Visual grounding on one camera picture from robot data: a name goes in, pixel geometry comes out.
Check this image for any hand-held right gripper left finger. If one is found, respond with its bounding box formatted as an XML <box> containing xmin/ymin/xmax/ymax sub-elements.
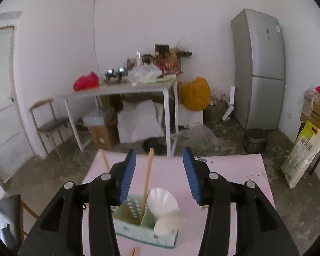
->
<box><xmin>17</xmin><ymin>149</ymin><xmax>137</xmax><ymax>256</ymax></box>

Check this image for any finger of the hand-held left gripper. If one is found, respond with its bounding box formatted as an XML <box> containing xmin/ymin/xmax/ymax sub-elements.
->
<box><xmin>0</xmin><ymin>217</ymin><xmax>20</xmax><ymax>249</ymax></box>

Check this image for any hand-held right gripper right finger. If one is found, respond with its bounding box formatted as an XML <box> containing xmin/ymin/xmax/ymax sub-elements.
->
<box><xmin>182</xmin><ymin>146</ymin><xmax>301</xmax><ymax>256</ymax></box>

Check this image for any single wooden chopstick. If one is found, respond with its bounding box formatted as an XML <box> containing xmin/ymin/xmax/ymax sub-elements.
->
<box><xmin>139</xmin><ymin>148</ymin><xmax>155</xmax><ymax>223</ymax></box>

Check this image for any bundle of wooden chopsticks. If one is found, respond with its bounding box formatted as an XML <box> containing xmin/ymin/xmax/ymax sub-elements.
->
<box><xmin>99</xmin><ymin>148</ymin><xmax>140</xmax><ymax>223</ymax></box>

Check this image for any white shell-shaped spoon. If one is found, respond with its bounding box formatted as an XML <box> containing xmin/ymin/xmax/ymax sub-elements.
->
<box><xmin>147</xmin><ymin>187</ymin><xmax>180</xmax><ymax>220</ymax></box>

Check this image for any teal star-cutout utensil holder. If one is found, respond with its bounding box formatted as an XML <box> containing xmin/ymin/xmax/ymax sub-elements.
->
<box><xmin>111</xmin><ymin>193</ymin><xmax>180</xmax><ymax>249</ymax></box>

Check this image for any pink printed tablecloth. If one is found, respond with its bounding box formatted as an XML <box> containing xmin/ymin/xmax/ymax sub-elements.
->
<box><xmin>81</xmin><ymin>150</ymin><xmax>277</xmax><ymax>256</ymax></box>

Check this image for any crumpled clear floor bag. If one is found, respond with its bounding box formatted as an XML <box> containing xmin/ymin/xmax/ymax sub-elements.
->
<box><xmin>171</xmin><ymin>122</ymin><xmax>220</xmax><ymax>153</ymax></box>

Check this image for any black round basin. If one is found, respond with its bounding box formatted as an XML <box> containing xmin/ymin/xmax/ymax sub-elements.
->
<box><xmin>142</xmin><ymin>138</ymin><xmax>167</xmax><ymax>156</ymax></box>

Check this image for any cardboard box under table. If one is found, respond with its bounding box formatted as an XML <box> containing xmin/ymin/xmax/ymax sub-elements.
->
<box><xmin>87</xmin><ymin>123</ymin><xmax>119</xmax><ymax>150</ymax></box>

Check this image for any white sack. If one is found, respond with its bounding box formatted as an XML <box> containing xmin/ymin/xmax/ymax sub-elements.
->
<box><xmin>117</xmin><ymin>99</ymin><xmax>165</xmax><ymax>144</ymax></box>

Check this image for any white box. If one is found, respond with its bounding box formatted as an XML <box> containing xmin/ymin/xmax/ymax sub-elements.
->
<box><xmin>178</xmin><ymin>104</ymin><xmax>204</xmax><ymax>128</ymax></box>

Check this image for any clear plastic storage container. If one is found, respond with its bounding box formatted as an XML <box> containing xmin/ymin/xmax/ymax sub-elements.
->
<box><xmin>82</xmin><ymin>109</ymin><xmax>116</xmax><ymax>128</ymax></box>

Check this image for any green bucket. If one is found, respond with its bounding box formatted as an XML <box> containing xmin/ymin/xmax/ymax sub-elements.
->
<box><xmin>204</xmin><ymin>101</ymin><xmax>229</xmax><ymax>124</ymax></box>

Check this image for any dark rice cooker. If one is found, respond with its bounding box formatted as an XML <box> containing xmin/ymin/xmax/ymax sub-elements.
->
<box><xmin>242</xmin><ymin>128</ymin><xmax>269</xmax><ymax>154</ymax></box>

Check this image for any white plastic pipe piece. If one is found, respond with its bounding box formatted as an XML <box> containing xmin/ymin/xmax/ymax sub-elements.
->
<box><xmin>221</xmin><ymin>86</ymin><xmax>236</xmax><ymax>122</ymax></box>

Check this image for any yellow plastic bag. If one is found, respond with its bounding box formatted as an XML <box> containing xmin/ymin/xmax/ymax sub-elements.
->
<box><xmin>179</xmin><ymin>76</ymin><xmax>212</xmax><ymax>112</ymax></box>

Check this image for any white side table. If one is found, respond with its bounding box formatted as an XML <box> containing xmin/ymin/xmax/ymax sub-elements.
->
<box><xmin>55</xmin><ymin>75</ymin><xmax>180</xmax><ymax>158</ymax></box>

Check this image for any wooden chair with dark seat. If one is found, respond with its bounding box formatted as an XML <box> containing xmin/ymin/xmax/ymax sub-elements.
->
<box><xmin>29</xmin><ymin>98</ymin><xmax>71</xmax><ymax>161</ymax></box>

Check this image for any clear plastic bag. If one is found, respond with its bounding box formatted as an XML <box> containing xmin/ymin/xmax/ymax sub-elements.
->
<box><xmin>127</xmin><ymin>63</ymin><xmax>164</xmax><ymax>84</ymax></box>

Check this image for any red plastic bag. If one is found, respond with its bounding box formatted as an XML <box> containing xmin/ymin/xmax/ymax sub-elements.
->
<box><xmin>73</xmin><ymin>71</ymin><xmax>100</xmax><ymax>92</ymax></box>

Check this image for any yellow and white rice bag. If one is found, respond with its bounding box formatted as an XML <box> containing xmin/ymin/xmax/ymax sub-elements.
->
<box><xmin>279</xmin><ymin>120</ymin><xmax>320</xmax><ymax>190</ymax></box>

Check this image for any pile of brown boxes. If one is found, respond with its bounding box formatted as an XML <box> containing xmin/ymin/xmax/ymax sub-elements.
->
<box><xmin>154</xmin><ymin>43</ymin><xmax>193</xmax><ymax>74</ymax></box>

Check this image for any silver refrigerator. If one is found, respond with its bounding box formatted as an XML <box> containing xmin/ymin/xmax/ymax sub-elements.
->
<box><xmin>230</xmin><ymin>8</ymin><xmax>286</xmax><ymax>131</ymax></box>

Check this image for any white panelled door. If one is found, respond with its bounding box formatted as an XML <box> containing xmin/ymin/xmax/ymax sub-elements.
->
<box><xmin>0</xmin><ymin>26</ymin><xmax>36</xmax><ymax>185</ymax></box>

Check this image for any open cardboard box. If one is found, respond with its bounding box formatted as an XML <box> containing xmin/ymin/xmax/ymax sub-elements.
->
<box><xmin>299</xmin><ymin>91</ymin><xmax>320</xmax><ymax>141</ymax></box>

